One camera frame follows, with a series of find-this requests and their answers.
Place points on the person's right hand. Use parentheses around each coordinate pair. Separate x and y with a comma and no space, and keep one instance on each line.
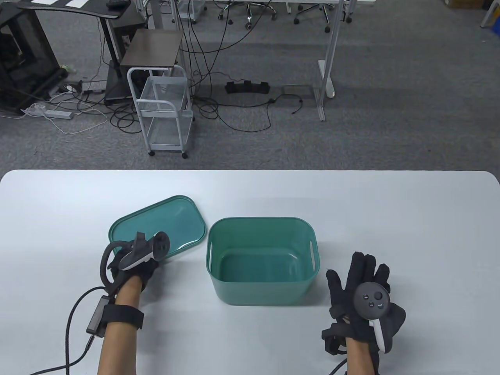
(361,269)

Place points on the person's left hand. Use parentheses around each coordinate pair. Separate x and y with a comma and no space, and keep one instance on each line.
(146,273)

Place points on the green plastic box lid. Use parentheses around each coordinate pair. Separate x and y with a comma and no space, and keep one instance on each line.
(172,222)

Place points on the green plastic storage box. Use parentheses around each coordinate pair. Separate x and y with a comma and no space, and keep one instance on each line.
(258,289)

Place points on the person's right forearm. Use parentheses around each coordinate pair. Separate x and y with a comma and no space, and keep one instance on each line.
(359,359)

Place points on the person's left forearm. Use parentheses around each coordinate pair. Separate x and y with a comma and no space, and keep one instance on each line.
(117,351)

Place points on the cardboard box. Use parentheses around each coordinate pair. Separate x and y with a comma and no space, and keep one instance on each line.
(466,4)

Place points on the black tracking controller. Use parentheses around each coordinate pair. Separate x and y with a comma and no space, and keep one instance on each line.
(371,299)
(136,256)

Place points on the white power strip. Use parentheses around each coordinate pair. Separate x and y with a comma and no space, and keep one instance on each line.
(47,112)

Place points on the clear flat floor plate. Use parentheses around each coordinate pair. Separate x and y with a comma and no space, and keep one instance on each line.
(297,90)

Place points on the grey power strip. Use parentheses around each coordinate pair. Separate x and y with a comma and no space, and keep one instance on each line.
(93,86)

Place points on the black foot pedal set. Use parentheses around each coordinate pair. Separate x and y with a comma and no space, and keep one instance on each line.
(247,87)

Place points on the dark wooden side table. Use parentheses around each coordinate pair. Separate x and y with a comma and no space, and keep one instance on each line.
(154,47)

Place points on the black glass computer case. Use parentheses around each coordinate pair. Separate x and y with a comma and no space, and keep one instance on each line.
(27,66)

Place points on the white lifting column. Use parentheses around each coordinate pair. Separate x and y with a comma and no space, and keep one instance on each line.
(155,13)

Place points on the white drawer unit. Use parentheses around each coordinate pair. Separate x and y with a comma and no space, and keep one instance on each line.
(197,9)

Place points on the black standing desk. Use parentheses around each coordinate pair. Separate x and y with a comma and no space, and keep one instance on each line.
(78,11)

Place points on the chrome office chair base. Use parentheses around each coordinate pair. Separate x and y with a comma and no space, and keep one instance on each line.
(249,15)

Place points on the white paper sheets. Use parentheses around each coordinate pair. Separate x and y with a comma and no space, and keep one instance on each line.
(76,2)

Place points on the white table leg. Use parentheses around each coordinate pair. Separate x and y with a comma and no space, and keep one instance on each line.
(490,13)

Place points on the aluminium rail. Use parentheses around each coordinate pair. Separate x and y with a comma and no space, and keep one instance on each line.
(320,105)

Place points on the white desk frame leg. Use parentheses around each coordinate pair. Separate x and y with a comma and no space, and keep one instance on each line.
(332,39)

